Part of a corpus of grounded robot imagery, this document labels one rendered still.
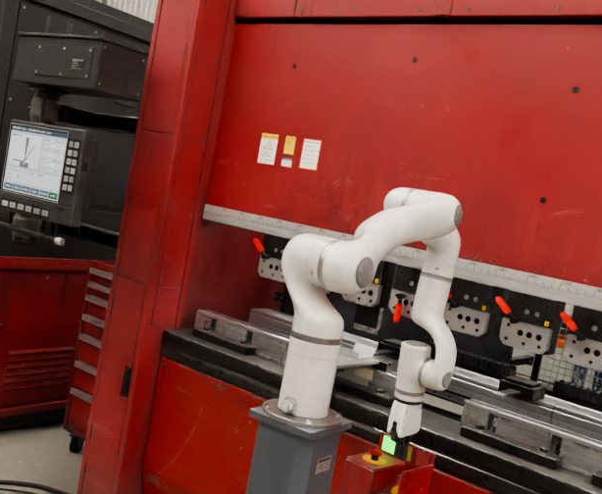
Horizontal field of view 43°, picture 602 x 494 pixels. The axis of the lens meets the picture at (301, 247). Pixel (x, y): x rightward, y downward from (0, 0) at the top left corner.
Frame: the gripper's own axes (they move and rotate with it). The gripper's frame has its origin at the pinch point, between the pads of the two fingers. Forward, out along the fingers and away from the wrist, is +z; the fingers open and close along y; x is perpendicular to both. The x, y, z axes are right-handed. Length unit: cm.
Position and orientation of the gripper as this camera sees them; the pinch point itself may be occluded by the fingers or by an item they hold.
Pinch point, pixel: (401, 451)
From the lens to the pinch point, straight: 226.7
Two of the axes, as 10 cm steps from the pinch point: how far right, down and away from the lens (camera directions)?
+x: 7.1, 1.8, -6.8
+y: -6.9, 0.1, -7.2
